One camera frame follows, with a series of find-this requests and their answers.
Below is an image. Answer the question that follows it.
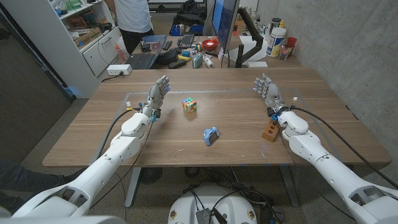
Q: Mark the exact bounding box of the black floor fan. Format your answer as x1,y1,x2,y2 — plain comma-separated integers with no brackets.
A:
139,167,164,185

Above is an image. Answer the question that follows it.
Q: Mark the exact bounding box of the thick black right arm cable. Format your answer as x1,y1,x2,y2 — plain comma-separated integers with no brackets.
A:
292,106,398,189

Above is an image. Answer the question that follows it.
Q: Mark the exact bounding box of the person in white shirt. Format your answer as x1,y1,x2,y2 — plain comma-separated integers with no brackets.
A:
104,0,155,55

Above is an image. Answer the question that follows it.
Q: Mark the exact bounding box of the person in dark trousers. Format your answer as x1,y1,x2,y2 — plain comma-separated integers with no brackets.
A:
0,159,86,215

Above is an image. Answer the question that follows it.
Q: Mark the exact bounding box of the dark laptop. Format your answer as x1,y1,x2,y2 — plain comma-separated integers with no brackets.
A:
124,34,167,70

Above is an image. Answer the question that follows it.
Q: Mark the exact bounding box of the multicolour puzzle cube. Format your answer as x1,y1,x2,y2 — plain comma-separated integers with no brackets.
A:
182,96,198,114

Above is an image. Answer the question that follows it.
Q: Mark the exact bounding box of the white wipes canister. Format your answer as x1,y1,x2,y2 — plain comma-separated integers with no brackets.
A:
266,27,287,58

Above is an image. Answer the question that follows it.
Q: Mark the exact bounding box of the grey table leg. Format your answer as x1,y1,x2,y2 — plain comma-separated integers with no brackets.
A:
279,164,300,207
124,167,142,208

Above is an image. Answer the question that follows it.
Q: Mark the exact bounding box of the grey mesh electronics box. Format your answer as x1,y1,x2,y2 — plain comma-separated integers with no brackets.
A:
195,208,212,224

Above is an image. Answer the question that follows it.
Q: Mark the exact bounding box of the white paper sheet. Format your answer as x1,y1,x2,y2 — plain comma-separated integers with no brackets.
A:
228,34,271,63

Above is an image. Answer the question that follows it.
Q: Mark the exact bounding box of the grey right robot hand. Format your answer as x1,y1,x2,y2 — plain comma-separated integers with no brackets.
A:
252,73,289,117

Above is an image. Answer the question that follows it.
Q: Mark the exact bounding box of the teal box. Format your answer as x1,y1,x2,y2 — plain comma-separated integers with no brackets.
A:
192,52,203,69

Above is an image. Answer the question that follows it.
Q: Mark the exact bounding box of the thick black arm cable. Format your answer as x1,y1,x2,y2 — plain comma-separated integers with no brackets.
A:
98,107,144,158
292,106,398,189

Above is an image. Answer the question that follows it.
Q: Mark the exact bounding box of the blue plastic crate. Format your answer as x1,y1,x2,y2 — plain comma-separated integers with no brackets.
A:
170,24,205,37

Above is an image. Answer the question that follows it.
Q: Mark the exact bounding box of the flat black case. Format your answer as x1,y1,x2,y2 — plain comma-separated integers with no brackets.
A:
167,58,187,70

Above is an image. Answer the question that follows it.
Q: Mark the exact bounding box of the computer monitor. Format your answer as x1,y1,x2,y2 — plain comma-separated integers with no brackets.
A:
211,0,241,52

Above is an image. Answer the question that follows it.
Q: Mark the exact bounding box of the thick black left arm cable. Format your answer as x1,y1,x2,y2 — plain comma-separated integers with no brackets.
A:
98,107,144,158

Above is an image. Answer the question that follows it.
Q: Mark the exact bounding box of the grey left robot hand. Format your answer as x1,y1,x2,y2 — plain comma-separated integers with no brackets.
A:
141,74,172,118

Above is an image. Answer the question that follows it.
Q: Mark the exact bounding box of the black backpack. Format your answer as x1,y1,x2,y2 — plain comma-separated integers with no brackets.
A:
172,0,208,27

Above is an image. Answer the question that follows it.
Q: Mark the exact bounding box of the red bowl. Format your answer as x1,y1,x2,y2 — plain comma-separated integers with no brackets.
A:
201,37,220,52

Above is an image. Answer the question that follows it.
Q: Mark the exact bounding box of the orange wooden block with holes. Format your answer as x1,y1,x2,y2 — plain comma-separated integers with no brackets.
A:
261,119,280,143

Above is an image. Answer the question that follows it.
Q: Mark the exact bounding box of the black keyboard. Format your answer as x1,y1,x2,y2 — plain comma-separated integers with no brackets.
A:
177,34,195,49

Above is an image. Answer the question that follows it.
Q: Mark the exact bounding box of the blue toy camera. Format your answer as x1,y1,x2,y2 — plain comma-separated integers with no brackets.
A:
203,126,220,147

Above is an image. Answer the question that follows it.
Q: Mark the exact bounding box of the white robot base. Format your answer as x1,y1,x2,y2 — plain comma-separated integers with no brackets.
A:
167,185,258,224

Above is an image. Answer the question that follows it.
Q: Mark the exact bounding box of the cardboard box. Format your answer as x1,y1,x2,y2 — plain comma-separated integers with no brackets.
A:
73,27,103,47

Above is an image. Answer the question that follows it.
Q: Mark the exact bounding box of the white shelf cabinet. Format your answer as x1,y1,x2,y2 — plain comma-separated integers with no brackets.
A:
0,0,124,99

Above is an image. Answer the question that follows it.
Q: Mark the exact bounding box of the white power strip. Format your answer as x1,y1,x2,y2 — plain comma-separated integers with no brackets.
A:
106,63,133,77

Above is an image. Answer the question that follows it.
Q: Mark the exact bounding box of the black pouch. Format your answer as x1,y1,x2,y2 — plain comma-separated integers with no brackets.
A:
157,48,183,66

